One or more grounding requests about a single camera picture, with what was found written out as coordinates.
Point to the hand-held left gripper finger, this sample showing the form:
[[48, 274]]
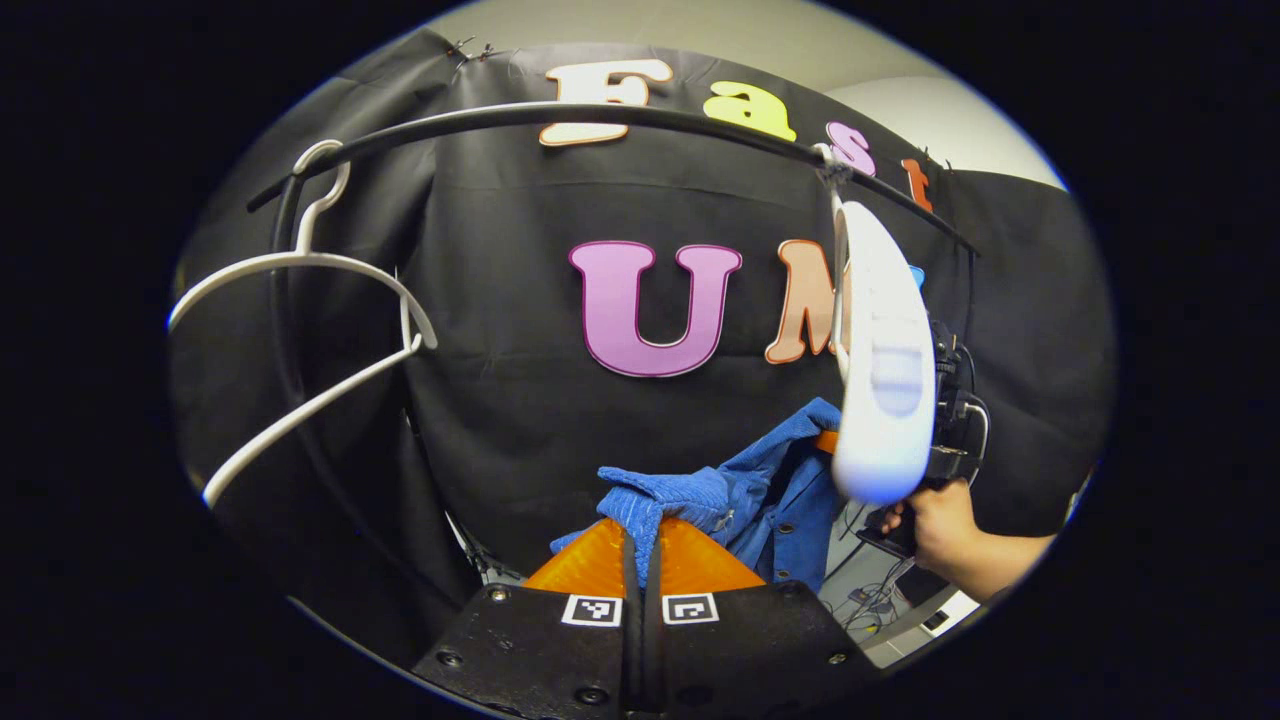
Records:
[[652, 660], [630, 660]]

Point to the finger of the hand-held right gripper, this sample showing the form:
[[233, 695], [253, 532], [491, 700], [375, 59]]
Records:
[[826, 442]]

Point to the white plastic clothes hanger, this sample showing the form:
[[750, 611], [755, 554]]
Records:
[[885, 400], [300, 260]]

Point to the black clothes rack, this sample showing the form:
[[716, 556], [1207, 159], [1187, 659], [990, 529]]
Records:
[[450, 119]]

